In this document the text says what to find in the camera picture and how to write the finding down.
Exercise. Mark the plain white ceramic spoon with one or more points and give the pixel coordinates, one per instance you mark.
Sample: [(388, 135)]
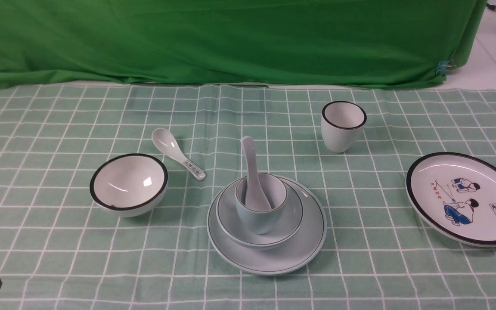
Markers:
[(254, 189)]

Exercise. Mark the pale blue cup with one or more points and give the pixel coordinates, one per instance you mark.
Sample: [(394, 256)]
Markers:
[(276, 192)]

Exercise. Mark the pale blue shallow bowl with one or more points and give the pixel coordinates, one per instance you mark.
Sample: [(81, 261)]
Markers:
[(230, 222)]

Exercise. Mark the white bowl black rim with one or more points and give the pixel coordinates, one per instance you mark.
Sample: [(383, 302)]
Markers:
[(129, 185)]

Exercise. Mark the green backdrop cloth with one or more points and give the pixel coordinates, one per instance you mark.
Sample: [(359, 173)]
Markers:
[(385, 44)]

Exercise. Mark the pale blue plate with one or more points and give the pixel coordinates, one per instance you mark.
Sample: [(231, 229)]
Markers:
[(287, 257)]

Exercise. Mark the white cup black rim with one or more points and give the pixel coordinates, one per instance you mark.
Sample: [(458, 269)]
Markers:
[(342, 124)]

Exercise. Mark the white plate cartoon print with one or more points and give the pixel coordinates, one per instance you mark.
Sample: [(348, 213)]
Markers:
[(456, 195)]

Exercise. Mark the blue clip on backdrop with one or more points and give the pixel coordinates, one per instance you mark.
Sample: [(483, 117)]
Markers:
[(443, 68)]

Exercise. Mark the white spoon printed handle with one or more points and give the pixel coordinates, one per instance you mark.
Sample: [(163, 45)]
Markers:
[(168, 145)]

